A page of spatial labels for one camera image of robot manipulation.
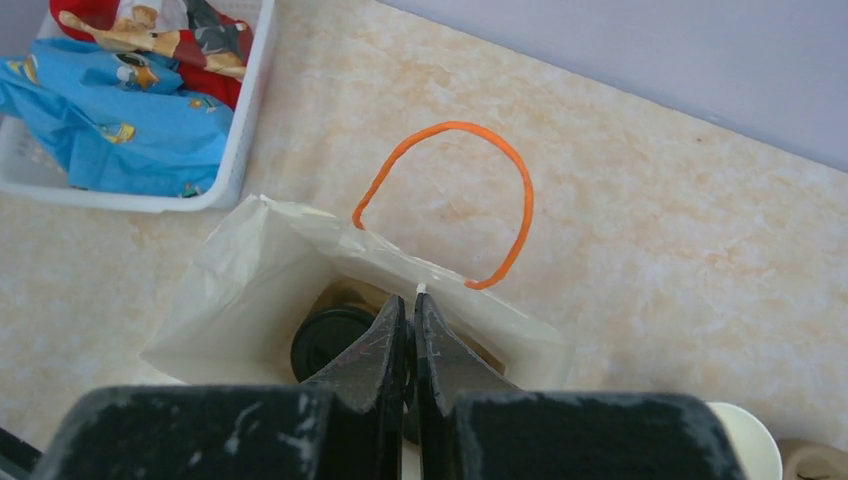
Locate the white plastic basket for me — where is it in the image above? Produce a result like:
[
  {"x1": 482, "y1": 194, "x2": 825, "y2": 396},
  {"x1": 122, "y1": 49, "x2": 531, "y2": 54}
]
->
[{"x1": 1, "y1": 0, "x2": 279, "y2": 213}]

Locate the red snack bag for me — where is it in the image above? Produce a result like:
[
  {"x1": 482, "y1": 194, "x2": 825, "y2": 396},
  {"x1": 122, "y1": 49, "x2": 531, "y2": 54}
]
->
[{"x1": 49, "y1": 0, "x2": 253, "y2": 109}]

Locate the cardboard cup carrier stack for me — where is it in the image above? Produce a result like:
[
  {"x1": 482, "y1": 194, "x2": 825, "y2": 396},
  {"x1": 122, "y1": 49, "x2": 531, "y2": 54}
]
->
[{"x1": 777, "y1": 438, "x2": 847, "y2": 480}]

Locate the paper takeout bag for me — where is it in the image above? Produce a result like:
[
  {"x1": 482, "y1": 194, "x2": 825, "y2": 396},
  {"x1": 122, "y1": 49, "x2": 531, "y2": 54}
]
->
[{"x1": 140, "y1": 120, "x2": 576, "y2": 392}]

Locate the blue snack bag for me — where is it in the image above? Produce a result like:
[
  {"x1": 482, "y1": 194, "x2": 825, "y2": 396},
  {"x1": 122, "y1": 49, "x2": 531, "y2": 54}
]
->
[{"x1": 1, "y1": 38, "x2": 234, "y2": 198}]

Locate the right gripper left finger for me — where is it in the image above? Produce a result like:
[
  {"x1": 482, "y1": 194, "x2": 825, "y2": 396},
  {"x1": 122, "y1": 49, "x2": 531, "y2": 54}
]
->
[{"x1": 33, "y1": 296, "x2": 407, "y2": 479}]

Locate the black cup lid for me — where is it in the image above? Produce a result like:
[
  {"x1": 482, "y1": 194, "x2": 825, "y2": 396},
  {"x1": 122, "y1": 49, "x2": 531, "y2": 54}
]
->
[{"x1": 290, "y1": 306, "x2": 376, "y2": 382}]

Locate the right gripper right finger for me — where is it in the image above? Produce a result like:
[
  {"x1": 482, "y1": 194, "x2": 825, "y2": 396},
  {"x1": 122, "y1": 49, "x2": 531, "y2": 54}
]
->
[{"x1": 413, "y1": 293, "x2": 744, "y2": 479}]

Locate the stack of paper cups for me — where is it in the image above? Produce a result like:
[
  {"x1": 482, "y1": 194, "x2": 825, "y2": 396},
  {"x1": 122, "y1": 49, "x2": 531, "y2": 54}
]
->
[{"x1": 707, "y1": 402, "x2": 783, "y2": 480}]

